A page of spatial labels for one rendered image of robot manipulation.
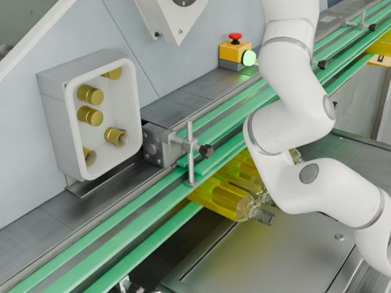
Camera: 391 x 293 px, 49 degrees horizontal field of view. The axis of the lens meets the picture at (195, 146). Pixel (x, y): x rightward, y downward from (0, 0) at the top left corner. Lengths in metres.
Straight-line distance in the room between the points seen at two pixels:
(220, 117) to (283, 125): 0.40
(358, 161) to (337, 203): 0.80
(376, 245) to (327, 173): 0.18
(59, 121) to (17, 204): 0.19
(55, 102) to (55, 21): 0.15
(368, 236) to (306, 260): 0.30
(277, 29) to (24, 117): 0.49
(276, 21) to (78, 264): 0.55
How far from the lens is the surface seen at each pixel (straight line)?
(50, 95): 0.85
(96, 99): 0.88
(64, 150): 0.90
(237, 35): 1.27
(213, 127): 1.01
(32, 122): 0.89
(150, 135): 0.98
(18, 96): 0.85
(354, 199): 0.71
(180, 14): 1.00
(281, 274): 1.02
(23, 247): 0.88
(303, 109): 0.64
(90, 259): 0.84
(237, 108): 1.11
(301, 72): 0.67
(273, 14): 0.74
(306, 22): 0.75
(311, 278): 1.03
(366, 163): 1.50
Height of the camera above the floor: 1.45
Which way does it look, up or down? 32 degrees down
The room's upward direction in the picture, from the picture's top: 111 degrees clockwise
